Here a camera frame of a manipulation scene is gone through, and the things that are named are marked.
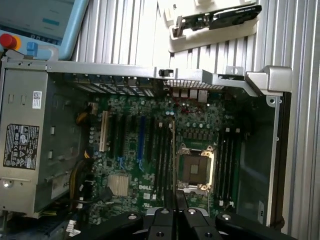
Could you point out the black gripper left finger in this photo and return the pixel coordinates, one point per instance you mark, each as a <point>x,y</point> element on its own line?
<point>162,225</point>

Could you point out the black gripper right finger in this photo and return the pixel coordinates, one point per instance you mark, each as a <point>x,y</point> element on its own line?
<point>195,227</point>

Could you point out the black RAM slot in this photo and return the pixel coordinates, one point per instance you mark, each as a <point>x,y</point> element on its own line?
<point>225,167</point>
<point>219,167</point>
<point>156,155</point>
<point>237,167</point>
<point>168,155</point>
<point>162,155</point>
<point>230,167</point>

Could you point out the CPU socket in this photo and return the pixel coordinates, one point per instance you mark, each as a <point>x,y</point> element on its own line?
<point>197,170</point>

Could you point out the silver finned chipset heatsink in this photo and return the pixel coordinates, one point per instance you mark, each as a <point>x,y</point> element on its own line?
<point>118,185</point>

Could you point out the long black expansion slot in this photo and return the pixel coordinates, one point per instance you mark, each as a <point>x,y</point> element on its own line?
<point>122,135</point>
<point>151,140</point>
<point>113,137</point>

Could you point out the grey metal PC case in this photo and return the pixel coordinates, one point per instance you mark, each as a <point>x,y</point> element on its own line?
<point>255,162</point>

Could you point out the blue expansion slot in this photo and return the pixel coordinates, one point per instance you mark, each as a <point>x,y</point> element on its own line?
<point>142,137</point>

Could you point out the short black expansion slot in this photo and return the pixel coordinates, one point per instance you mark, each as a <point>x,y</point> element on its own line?
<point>133,123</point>

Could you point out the white expansion slot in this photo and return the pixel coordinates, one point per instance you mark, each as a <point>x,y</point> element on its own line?
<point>103,132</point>

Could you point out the green Dell motherboard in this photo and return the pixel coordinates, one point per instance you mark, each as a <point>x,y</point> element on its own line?
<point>195,117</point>

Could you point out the metal rear port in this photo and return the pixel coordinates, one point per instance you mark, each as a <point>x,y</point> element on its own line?
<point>176,93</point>
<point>194,95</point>
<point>203,96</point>
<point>184,93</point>

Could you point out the silver power supply unit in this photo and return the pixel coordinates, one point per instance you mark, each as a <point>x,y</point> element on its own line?
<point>25,105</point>

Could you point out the white parts rack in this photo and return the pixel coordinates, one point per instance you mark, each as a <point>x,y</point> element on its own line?
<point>200,42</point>

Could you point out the black graphics card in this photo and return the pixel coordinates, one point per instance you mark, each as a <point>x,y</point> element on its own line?
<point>230,17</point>

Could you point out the blue teach pendant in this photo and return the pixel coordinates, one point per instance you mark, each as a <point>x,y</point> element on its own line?
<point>37,15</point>

